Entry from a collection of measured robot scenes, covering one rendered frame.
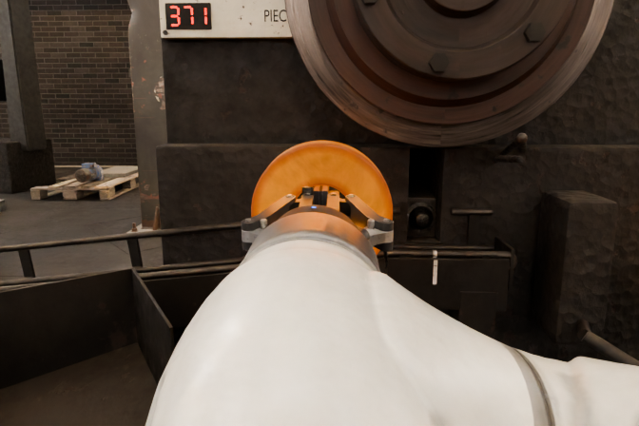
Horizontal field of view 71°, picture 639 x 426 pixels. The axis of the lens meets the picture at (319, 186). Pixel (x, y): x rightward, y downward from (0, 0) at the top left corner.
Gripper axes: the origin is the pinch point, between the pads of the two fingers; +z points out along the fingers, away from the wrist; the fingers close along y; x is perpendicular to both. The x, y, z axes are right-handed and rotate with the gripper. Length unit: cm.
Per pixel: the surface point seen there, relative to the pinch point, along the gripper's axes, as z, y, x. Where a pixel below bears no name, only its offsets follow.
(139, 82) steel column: 275, -139, 13
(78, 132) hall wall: 628, -396, -62
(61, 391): -2.1, -31.7, -24.0
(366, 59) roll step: 16.7, 5.8, 15.4
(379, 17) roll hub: 12.2, 7.1, 20.3
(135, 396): -3.5, -21.9, -23.4
